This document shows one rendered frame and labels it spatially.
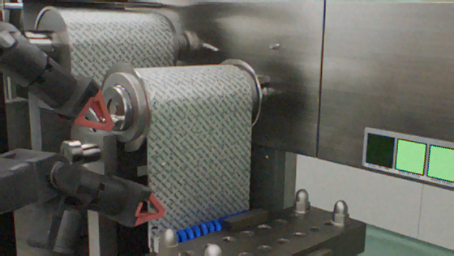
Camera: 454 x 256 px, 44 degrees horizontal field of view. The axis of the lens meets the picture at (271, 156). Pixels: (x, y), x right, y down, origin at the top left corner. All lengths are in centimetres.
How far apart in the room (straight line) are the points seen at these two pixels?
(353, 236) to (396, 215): 276
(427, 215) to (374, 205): 39
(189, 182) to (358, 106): 33
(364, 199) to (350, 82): 294
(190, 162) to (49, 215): 28
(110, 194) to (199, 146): 20
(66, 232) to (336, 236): 46
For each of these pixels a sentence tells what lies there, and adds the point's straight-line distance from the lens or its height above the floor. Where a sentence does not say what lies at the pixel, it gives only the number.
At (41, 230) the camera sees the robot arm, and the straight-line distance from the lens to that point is 83.
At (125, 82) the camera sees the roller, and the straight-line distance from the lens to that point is 94.
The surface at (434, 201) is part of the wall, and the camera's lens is 367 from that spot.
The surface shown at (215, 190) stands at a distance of 104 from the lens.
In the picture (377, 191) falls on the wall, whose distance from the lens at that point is 386.
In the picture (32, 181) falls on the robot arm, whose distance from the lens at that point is 77.
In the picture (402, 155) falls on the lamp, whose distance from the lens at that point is 98.
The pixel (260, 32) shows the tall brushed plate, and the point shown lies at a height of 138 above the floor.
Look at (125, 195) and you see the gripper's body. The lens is 89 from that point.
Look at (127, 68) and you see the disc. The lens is 95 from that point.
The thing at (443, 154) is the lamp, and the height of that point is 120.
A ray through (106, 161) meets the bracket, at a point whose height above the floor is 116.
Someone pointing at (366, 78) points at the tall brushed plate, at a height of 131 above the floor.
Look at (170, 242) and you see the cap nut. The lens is 90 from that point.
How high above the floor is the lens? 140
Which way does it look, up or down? 14 degrees down
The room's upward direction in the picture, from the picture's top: 2 degrees clockwise
